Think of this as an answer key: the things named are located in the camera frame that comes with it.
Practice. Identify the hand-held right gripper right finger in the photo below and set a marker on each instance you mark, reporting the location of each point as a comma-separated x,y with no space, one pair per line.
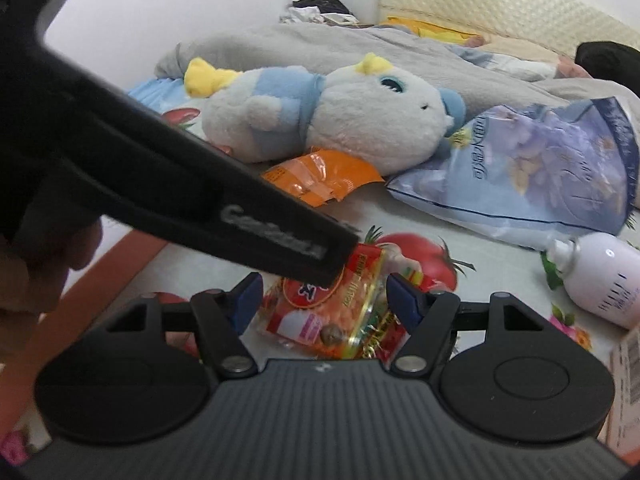
402,302

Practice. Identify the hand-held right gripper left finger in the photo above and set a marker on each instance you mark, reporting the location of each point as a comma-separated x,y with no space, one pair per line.
247,302

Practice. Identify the shiny red gold snack packet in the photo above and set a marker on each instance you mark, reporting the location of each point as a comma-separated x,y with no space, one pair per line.
330,320

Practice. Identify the orange cardboard box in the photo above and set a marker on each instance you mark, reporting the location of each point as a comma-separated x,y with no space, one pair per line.
625,410

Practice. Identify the person's left hand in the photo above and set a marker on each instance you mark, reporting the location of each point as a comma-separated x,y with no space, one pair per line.
30,290

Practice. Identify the orange box lid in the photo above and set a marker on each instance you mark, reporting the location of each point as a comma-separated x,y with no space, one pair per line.
115,265

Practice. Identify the orange snack packet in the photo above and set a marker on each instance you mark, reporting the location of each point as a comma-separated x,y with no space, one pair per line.
330,175

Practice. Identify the large pale blue snack bag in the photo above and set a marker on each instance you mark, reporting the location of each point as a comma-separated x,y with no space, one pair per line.
525,180

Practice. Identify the grey blanket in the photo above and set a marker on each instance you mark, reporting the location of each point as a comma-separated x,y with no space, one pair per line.
300,50

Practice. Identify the white blue plush toy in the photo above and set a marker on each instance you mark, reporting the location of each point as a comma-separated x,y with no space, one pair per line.
360,115

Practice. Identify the white pump bottle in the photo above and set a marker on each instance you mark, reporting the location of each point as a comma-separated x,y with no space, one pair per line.
605,280

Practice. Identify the white garment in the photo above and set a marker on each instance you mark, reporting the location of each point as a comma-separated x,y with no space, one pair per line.
300,15

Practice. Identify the black garment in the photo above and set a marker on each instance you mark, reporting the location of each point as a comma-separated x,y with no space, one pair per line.
322,4

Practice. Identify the pastel patterned quilt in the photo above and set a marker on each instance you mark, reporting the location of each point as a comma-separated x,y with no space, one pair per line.
510,62

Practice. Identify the yellow pillow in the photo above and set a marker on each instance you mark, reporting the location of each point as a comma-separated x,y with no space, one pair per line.
435,30

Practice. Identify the black cloth heap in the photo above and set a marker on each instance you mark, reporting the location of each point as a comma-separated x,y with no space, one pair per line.
610,65

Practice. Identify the cream quilted headboard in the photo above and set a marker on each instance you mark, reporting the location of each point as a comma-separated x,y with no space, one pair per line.
500,0

